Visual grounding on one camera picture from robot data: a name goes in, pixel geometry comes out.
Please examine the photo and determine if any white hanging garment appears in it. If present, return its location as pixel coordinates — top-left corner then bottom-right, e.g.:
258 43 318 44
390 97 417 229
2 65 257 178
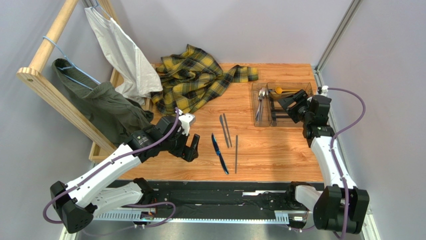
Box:
84 7 163 105

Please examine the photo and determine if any grey plastic knife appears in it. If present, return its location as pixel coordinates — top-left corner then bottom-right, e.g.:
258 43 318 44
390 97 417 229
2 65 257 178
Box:
234 135 239 174

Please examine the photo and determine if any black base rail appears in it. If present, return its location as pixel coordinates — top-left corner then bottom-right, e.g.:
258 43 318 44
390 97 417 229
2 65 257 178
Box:
98 180 310 229

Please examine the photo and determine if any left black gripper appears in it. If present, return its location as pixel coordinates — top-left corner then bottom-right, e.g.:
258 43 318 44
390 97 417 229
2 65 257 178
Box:
161 127 199 162

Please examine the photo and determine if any yellow plaid shirt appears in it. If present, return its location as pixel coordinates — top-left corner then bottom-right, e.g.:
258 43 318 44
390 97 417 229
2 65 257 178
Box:
151 44 259 115

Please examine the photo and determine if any silver fork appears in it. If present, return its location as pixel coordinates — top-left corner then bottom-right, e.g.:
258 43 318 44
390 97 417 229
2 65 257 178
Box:
255 87 265 122

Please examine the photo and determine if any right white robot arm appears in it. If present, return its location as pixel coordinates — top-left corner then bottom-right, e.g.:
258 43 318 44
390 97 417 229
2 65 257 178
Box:
278 86 370 239

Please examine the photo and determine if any olive green garment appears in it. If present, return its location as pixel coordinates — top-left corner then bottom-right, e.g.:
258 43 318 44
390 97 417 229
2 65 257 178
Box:
51 58 154 146

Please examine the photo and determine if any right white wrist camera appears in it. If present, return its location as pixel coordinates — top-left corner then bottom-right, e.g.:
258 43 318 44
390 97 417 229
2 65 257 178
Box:
317 85 329 97

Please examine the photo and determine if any clear plastic utensil organizer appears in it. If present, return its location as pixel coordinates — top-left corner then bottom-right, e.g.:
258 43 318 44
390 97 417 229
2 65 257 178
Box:
250 82 313 128

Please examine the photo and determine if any blue metal knife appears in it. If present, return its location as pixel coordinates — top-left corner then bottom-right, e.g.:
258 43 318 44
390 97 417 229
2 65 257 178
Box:
211 133 229 175

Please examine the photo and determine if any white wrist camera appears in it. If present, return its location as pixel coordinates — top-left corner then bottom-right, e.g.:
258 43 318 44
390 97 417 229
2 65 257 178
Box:
178 109 196 136
317 85 329 97

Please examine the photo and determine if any silver spoon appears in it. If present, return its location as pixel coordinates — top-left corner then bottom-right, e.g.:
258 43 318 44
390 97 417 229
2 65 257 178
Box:
257 87 268 121

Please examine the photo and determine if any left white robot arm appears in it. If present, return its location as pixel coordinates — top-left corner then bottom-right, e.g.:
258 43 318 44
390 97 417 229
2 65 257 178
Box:
50 113 200 234

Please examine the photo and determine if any wooden clothes rack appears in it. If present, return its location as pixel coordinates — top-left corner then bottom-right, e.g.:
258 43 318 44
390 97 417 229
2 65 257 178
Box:
16 0 116 164

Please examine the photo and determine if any light blue hanger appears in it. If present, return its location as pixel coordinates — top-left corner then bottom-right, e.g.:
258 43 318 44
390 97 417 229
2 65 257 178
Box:
42 36 101 91

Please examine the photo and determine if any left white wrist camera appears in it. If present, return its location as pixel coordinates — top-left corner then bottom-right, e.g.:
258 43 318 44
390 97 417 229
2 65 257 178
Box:
178 109 196 136

